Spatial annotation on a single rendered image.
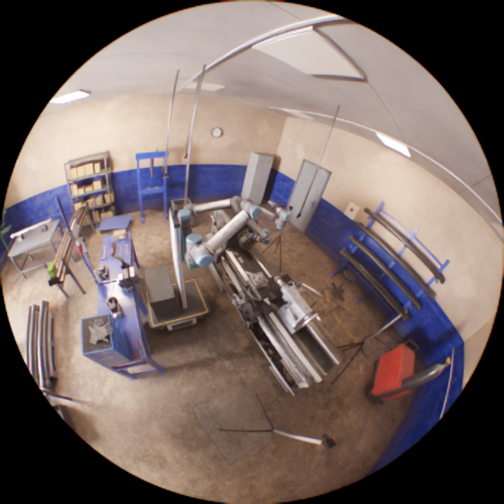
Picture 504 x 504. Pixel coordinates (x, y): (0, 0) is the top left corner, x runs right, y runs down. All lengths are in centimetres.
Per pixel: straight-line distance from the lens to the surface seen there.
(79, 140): 545
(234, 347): 281
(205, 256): 147
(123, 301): 230
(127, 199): 559
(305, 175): 557
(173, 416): 271
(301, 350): 215
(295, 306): 202
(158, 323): 264
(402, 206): 437
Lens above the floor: 266
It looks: 39 degrees down
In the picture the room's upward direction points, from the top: 16 degrees clockwise
